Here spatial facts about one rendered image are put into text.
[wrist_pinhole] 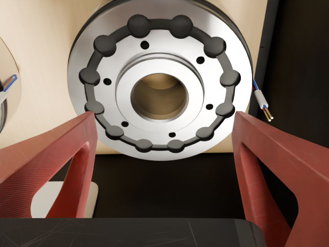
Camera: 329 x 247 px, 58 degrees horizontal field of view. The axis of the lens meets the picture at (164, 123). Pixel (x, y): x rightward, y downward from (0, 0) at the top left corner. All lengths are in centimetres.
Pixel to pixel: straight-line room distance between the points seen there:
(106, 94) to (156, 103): 3
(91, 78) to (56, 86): 5
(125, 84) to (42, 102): 8
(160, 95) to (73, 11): 7
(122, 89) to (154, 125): 3
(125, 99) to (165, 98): 4
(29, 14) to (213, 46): 11
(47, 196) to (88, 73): 9
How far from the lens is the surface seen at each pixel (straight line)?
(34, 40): 20
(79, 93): 17
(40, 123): 23
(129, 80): 15
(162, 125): 17
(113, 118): 18
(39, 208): 22
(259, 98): 17
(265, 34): 20
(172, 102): 18
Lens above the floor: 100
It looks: 54 degrees down
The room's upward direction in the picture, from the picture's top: 179 degrees counter-clockwise
